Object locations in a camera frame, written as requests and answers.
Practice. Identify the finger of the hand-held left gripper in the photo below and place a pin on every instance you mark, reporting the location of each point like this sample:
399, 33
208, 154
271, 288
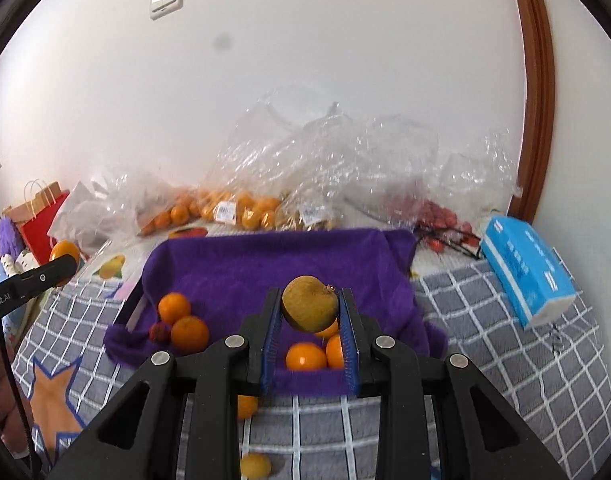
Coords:
42, 277

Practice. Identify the white plush toy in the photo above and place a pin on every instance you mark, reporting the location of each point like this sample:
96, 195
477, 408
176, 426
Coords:
16, 263

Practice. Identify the blue tissue pack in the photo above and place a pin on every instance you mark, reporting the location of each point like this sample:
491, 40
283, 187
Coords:
525, 265

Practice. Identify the orange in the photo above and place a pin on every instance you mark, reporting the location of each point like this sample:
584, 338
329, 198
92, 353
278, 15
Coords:
189, 333
62, 250
328, 332
174, 307
335, 353
247, 406
305, 356

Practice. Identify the purple plush toy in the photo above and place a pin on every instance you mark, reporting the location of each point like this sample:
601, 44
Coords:
6, 240

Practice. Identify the person's left hand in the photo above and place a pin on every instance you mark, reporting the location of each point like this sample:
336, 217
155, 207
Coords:
7, 405

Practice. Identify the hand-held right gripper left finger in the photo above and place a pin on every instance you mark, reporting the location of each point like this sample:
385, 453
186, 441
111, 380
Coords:
270, 342

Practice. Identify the yellow-green round fruit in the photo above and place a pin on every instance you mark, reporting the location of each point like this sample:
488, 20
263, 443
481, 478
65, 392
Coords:
308, 302

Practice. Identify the small yellow citrus fruit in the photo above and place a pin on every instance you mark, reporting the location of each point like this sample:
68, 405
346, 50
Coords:
255, 465

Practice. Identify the purple towel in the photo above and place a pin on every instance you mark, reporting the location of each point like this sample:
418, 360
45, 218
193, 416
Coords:
265, 260

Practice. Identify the clear bag of small oranges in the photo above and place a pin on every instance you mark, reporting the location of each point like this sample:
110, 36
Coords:
250, 210

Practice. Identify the grey checked blanket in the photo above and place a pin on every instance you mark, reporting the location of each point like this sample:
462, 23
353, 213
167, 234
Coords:
510, 360

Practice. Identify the small red fruit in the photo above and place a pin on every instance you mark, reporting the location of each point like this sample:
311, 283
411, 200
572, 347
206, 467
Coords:
159, 333

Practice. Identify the brown wooden door frame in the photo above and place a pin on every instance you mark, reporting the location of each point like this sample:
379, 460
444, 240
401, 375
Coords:
538, 85

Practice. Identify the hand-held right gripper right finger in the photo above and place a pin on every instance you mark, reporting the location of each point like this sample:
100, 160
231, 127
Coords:
349, 342

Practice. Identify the clear bag of red fruits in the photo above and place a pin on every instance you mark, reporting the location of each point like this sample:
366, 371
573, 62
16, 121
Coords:
435, 215

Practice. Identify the white wall switch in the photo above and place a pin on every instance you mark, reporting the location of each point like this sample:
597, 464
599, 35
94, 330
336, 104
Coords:
166, 0

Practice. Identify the crumpled white plastic bag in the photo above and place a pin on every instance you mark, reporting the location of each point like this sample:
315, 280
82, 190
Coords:
85, 215

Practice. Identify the black tray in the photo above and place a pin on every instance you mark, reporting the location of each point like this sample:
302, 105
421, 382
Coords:
130, 316

